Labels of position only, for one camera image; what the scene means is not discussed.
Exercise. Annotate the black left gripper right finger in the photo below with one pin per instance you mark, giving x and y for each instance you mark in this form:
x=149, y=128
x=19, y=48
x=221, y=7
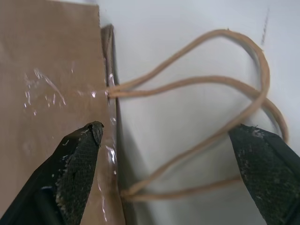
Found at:
x=264, y=168

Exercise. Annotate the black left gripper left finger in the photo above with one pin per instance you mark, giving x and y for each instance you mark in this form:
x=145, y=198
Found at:
x=70, y=173

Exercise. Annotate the brown paper bag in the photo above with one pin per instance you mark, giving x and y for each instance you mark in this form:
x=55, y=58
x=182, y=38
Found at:
x=51, y=70

